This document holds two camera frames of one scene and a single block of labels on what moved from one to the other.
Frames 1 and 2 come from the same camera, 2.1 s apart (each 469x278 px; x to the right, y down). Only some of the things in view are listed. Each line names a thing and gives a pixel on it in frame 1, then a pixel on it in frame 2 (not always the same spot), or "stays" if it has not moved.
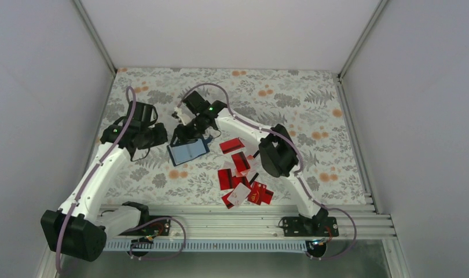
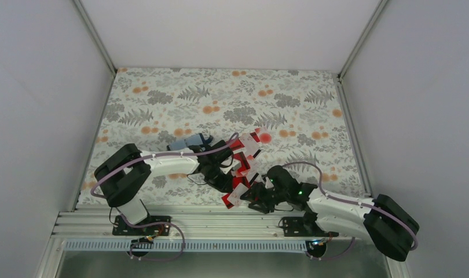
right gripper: [185, 136] -> [259, 193]
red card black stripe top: [231, 145] stays
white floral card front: [239, 194] stays
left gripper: [161, 135] -> [220, 186]
